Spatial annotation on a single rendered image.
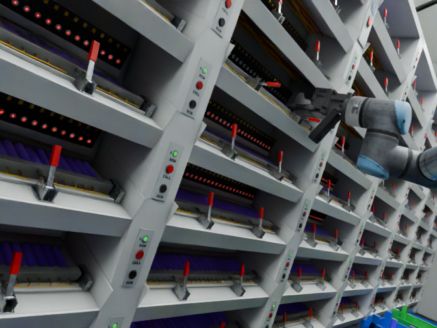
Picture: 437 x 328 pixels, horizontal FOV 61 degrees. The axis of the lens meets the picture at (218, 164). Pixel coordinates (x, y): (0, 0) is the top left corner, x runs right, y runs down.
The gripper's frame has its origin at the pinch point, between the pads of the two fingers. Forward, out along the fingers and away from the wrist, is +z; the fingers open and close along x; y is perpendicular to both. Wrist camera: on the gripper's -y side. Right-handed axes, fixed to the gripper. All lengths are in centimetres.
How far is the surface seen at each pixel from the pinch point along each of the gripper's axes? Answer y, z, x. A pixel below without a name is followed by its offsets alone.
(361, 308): -78, -4, -153
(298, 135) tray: -8.8, -7.5, 2.6
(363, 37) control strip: 35.5, -9.3, -17.3
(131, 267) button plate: -54, -8, 53
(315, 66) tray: 12.3, -8.6, 7.9
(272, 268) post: -54, -5, -13
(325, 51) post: 27.6, 1.2, -12.9
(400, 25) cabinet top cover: 71, -2, -71
